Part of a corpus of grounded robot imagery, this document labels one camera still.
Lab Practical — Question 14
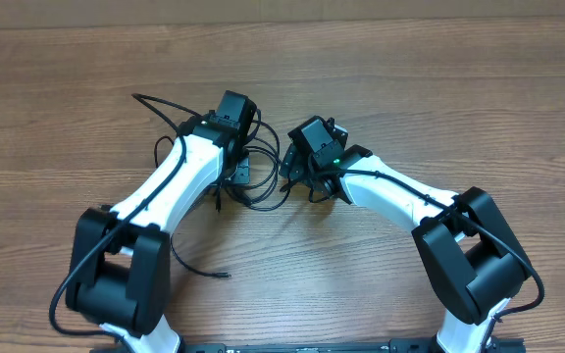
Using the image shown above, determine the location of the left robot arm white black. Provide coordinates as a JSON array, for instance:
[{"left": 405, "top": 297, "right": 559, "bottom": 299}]
[{"left": 52, "top": 117, "right": 249, "bottom": 352}]

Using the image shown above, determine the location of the thin black usb cable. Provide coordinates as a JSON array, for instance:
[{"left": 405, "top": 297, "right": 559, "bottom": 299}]
[{"left": 213, "top": 108, "right": 293, "bottom": 213}]

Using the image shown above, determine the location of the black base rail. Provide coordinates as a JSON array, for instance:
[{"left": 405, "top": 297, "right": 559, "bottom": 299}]
[{"left": 90, "top": 335, "right": 527, "bottom": 353}]

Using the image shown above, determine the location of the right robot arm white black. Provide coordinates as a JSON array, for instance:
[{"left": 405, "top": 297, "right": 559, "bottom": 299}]
[{"left": 281, "top": 117, "right": 534, "bottom": 352}]

